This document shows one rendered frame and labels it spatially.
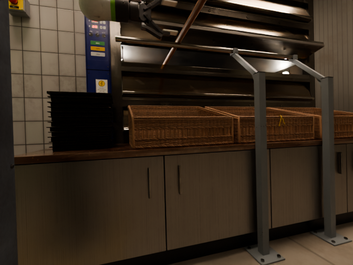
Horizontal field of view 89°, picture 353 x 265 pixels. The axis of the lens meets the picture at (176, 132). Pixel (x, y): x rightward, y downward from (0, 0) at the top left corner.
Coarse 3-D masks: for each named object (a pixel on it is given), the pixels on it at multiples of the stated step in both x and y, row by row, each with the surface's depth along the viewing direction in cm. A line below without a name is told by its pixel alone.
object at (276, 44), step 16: (128, 32) 128; (144, 32) 130; (192, 32) 134; (208, 32) 135; (224, 32) 137; (240, 48) 158; (256, 48) 160; (272, 48) 162; (288, 48) 164; (304, 48) 166; (320, 48) 168
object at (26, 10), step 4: (8, 0) 107; (20, 0) 108; (24, 0) 109; (12, 4) 107; (16, 4) 108; (20, 4) 108; (24, 4) 109; (28, 4) 114; (12, 8) 107; (16, 8) 108; (20, 8) 108; (24, 8) 109; (28, 8) 114; (12, 12) 110; (16, 12) 110; (20, 12) 110; (24, 12) 110; (28, 12) 114; (20, 16) 114; (24, 16) 114; (28, 16) 114
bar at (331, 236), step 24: (192, 48) 107; (216, 48) 110; (264, 72) 92; (312, 72) 114; (264, 96) 92; (264, 120) 93; (264, 144) 93; (264, 168) 93; (264, 192) 93; (264, 216) 93; (264, 240) 93; (336, 240) 103; (264, 264) 87
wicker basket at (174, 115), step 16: (128, 112) 125; (144, 112) 131; (160, 112) 134; (176, 112) 137; (192, 112) 142; (208, 112) 125; (144, 128) 86; (160, 128) 88; (176, 128) 91; (192, 128) 138; (208, 128) 128; (224, 128) 99; (144, 144) 86; (160, 144) 89; (176, 144) 91; (192, 144) 93; (208, 144) 95
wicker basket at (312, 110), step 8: (296, 112) 134; (304, 112) 172; (312, 112) 174; (320, 112) 169; (336, 112) 156; (344, 112) 151; (320, 120) 117; (336, 120) 121; (344, 120) 124; (352, 120) 125; (320, 128) 118; (336, 128) 121; (344, 128) 151; (352, 128) 126; (320, 136) 118; (336, 136) 121; (344, 136) 123; (352, 136) 125
